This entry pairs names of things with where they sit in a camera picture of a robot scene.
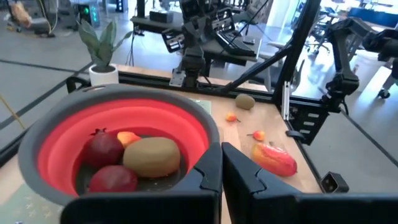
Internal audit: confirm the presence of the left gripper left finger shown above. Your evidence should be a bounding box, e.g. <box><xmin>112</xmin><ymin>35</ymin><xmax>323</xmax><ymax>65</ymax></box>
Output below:
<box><xmin>169</xmin><ymin>142</ymin><xmax>223</xmax><ymax>224</ymax></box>

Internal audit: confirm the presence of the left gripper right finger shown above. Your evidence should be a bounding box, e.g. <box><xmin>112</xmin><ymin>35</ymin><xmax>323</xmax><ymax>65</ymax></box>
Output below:
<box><xmin>221</xmin><ymin>142</ymin><xmax>302</xmax><ymax>224</ymax></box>

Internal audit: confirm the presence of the brown kiwi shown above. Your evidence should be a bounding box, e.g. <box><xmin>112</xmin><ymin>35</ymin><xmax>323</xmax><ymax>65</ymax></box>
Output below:
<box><xmin>123</xmin><ymin>136</ymin><xmax>182</xmax><ymax>179</ymax></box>
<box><xmin>234</xmin><ymin>93</ymin><xmax>256</xmax><ymax>111</ymax></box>

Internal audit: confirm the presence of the dark red round fruit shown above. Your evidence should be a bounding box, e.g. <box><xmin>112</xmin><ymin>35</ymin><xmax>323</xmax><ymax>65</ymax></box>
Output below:
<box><xmin>88</xmin><ymin>164</ymin><xmax>139</xmax><ymax>194</ymax></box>

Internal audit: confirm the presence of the dark red pomegranate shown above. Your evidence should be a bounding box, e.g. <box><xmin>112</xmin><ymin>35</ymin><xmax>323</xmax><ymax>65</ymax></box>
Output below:
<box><xmin>82</xmin><ymin>127</ymin><xmax>125</xmax><ymax>169</ymax></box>

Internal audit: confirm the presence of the red mango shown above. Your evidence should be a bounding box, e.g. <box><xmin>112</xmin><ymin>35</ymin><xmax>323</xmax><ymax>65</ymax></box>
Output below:
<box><xmin>251</xmin><ymin>141</ymin><xmax>299</xmax><ymax>178</ymax></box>

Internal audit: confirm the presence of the black keyboard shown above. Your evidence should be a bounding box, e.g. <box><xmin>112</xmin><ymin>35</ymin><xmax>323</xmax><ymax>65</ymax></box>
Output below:
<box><xmin>215</xmin><ymin>30</ymin><xmax>258</xmax><ymax>58</ymax></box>

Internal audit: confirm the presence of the red collapsible bowl grey rim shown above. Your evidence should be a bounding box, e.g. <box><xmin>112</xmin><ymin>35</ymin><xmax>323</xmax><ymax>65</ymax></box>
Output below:
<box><xmin>17</xmin><ymin>83</ymin><xmax>221</xmax><ymax>206</ymax></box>

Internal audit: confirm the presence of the potted plant white pot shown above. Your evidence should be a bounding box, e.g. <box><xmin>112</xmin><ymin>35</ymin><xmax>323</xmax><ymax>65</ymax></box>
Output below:
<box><xmin>76</xmin><ymin>19</ymin><xmax>134</xmax><ymax>87</ymax></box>

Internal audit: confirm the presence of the green perforated metal shelf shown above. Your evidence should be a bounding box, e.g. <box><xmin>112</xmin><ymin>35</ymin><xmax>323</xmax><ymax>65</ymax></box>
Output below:
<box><xmin>0</xmin><ymin>98</ymin><xmax>213</xmax><ymax>224</ymax></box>

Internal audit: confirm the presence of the computer tower green light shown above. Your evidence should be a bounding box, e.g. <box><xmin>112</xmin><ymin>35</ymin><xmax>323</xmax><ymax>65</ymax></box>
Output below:
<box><xmin>76</xmin><ymin>2</ymin><xmax>101</xmax><ymax>28</ymax></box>

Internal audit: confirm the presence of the small black edge bracket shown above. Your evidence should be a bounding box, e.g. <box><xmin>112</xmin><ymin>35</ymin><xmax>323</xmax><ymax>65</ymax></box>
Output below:
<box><xmin>320</xmin><ymin>172</ymin><xmax>350</xmax><ymax>194</ymax></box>

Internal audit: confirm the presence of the hanging yellow cable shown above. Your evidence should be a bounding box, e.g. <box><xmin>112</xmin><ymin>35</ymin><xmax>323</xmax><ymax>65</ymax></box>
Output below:
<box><xmin>0</xmin><ymin>94</ymin><xmax>26</xmax><ymax>131</ymax></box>

